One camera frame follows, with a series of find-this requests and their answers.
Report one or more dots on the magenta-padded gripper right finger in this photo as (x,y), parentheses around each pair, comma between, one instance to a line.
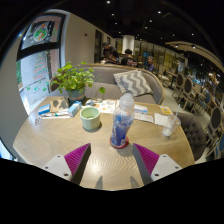
(146,159)

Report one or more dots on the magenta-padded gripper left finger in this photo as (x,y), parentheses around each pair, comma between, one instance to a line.
(77,160)

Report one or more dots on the clear bottle with blue label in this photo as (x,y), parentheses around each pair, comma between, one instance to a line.
(121,125)

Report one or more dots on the flat round red coaster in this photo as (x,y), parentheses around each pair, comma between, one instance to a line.
(125,145)

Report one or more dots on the clear plastic cup with straw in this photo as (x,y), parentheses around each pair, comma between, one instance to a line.
(170,126)

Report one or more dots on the white paper slips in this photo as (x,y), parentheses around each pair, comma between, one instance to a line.
(144,117)

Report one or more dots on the pale green ceramic cup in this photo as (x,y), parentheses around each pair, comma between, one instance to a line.
(90,119)

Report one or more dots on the small blue and white box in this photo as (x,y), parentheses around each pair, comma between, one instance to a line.
(141,108)

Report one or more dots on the light blue tissue pack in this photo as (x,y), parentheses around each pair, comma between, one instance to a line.
(74,108)

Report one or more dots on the yellow square card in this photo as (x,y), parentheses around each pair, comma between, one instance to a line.
(166,110)

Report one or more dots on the dark grey tufted armchair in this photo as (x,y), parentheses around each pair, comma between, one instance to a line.
(195,135)

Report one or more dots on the brown patterned card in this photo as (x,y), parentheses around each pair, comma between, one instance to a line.
(59,105)

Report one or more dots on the grey white chevron cushion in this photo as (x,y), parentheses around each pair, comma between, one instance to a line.
(133,83)

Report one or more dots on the group of dining chairs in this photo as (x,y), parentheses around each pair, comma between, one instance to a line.
(213,113)

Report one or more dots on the green potted plant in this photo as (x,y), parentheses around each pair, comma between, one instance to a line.
(75,78)

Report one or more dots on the grey upholstered sofa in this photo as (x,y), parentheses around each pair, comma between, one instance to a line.
(105,75)

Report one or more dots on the person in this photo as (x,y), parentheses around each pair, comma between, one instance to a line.
(128,59)
(150,65)
(109,53)

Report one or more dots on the colourful window poster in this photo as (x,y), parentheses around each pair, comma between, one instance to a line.
(41,33)

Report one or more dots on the group of ceiling lights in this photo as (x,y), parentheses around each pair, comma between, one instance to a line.
(159,12)

